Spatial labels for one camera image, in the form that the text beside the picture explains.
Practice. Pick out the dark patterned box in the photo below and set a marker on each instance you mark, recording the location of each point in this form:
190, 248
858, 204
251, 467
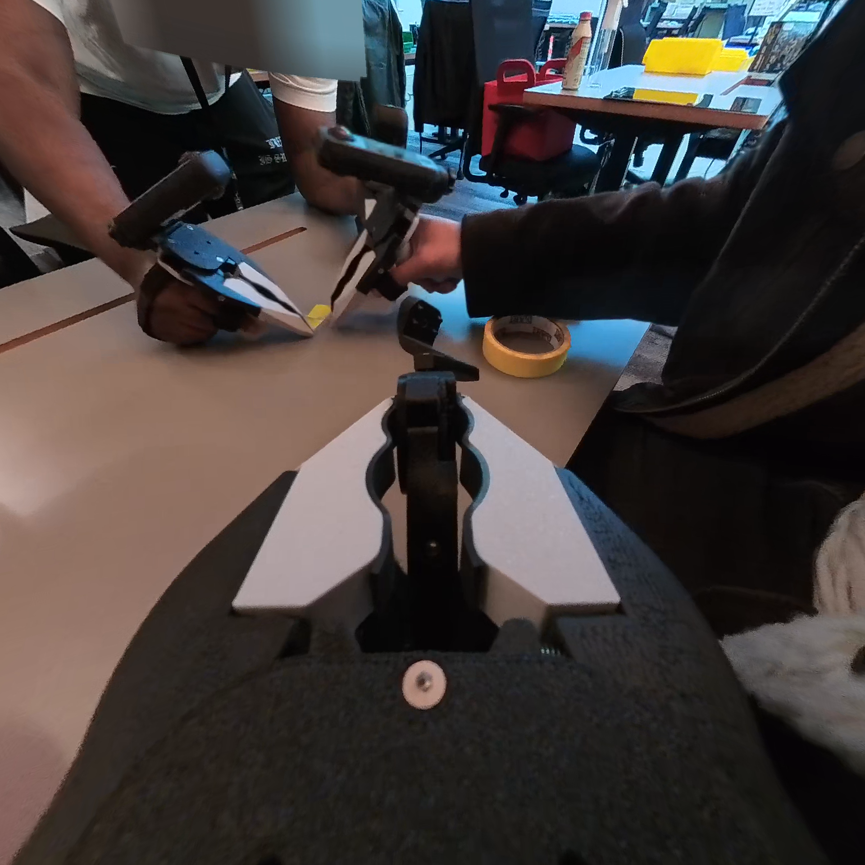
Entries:
777, 47

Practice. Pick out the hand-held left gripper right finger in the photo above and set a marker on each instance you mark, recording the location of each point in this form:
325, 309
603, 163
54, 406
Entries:
540, 540

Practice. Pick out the yellow tape strip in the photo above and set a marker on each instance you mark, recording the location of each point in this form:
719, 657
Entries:
317, 312

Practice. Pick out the yellow masking tape roll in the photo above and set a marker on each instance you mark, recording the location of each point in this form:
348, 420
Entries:
520, 361

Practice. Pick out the person's right forearm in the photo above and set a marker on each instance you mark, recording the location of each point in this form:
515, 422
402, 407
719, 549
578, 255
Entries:
574, 257

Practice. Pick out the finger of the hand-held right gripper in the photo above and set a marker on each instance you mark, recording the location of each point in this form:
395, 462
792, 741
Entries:
371, 277
355, 260

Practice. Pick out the black plastic bracket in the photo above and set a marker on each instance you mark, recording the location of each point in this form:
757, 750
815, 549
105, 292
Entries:
429, 500

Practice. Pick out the person's right hand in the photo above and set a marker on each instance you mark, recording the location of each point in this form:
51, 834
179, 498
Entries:
432, 257

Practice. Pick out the black office chair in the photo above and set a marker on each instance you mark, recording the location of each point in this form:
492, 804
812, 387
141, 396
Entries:
442, 81
561, 169

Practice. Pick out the wooden table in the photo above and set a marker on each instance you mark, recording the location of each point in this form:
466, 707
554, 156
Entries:
574, 91

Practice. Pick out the red bag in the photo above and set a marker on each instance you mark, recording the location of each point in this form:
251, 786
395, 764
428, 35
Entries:
534, 128

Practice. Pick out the black curved plastic part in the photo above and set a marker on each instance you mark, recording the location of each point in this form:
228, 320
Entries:
419, 331

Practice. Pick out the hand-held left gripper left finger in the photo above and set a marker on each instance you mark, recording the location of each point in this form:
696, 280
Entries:
311, 540

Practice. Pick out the yellow flat box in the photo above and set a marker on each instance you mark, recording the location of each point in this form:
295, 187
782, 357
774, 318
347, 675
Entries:
666, 94

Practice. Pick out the black tray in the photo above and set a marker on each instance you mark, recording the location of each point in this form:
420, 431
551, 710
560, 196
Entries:
618, 94

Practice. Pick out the yellow plastic bin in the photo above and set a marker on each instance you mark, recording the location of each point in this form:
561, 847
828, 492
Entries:
682, 57

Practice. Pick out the another person's forearm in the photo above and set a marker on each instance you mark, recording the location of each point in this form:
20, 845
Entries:
54, 148
304, 155

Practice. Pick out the grey desk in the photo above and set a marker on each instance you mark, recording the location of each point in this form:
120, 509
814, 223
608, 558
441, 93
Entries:
135, 439

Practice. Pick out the clear drinking glass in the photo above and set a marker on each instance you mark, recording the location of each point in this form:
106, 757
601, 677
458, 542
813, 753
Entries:
608, 47

